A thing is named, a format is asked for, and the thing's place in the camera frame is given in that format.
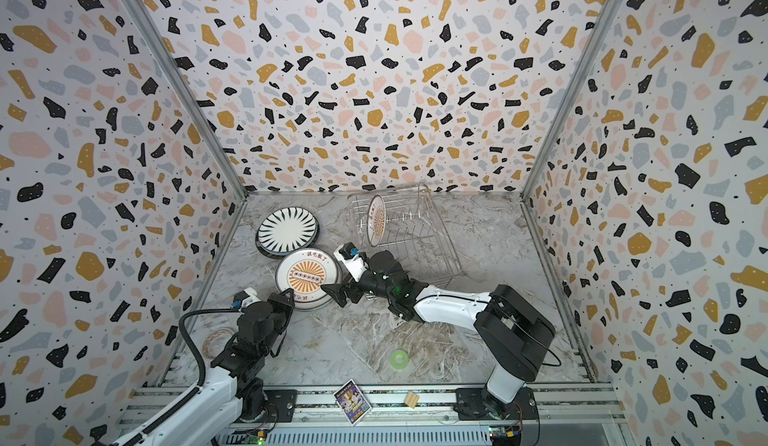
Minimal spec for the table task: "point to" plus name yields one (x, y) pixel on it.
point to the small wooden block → (411, 399)
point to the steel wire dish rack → (409, 222)
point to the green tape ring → (399, 359)
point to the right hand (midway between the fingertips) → (328, 270)
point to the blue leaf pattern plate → (286, 228)
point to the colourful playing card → (352, 402)
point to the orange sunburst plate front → (376, 220)
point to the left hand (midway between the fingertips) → (295, 284)
